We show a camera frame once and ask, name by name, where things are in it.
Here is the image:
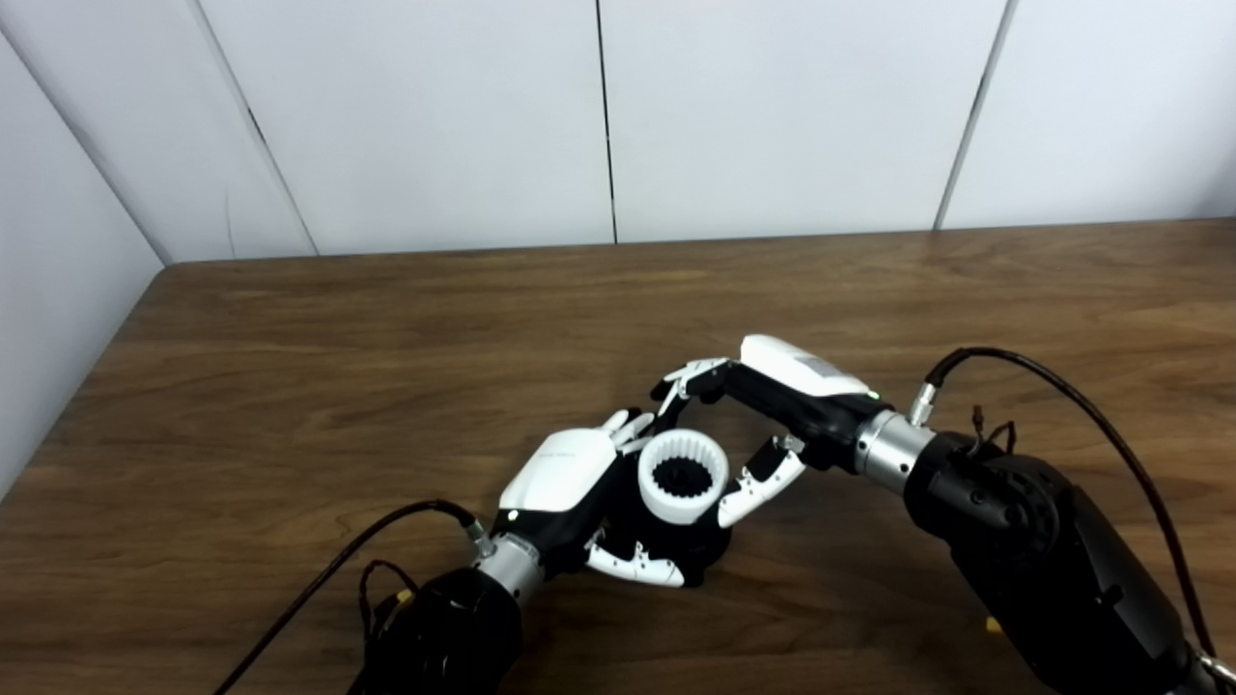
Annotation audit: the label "right thin black wires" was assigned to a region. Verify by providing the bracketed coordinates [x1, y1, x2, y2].
[970, 405, 1018, 455]

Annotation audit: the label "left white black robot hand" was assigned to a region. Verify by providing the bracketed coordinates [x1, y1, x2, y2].
[491, 408, 687, 588]

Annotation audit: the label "white toothed ring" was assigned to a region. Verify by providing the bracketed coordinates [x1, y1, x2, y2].
[637, 430, 730, 525]

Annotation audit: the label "round black part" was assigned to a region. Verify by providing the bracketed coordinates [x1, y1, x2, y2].
[604, 454, 733, 588]

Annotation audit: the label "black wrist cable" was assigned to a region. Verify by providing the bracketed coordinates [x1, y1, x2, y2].
[908, 347, 1218, 657]
[214, 499, 495, 695]

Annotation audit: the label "left thin wires yellow plug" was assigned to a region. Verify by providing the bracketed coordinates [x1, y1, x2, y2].
[359, 560, 421, 638]

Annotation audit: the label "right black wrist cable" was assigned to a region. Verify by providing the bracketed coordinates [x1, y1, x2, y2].
[908, 347, 1218, 657]

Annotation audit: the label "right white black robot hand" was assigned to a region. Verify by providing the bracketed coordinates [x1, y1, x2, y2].
[652, 335, 894, 529]

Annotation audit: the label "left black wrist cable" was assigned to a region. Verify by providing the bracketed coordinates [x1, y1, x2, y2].
[214, 499, 495, 695]

